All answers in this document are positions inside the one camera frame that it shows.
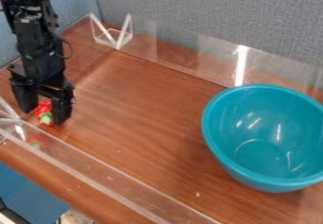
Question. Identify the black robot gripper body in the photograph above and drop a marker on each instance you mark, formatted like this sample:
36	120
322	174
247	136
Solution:
43	61

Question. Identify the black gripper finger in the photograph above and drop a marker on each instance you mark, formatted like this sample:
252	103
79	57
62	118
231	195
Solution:
24	93
62	105

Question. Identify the red toy strawberry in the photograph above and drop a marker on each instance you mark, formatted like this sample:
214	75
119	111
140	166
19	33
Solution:
43	113

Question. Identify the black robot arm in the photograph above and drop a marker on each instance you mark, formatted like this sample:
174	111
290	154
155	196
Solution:
30	14

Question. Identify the blue plastic bowl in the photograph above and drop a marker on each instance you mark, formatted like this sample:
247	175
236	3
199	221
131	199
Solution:
263	130

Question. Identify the clear acrylic front barrier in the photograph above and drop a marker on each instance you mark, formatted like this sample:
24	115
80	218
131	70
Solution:
43	156

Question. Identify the clear acrylic barrier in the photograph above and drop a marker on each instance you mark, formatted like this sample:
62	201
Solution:
43	156
218	61

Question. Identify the clear acrylic back barrier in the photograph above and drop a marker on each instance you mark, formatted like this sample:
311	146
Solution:
218	61

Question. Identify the clear acrylic corner bracket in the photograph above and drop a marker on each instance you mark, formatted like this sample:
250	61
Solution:
108	36

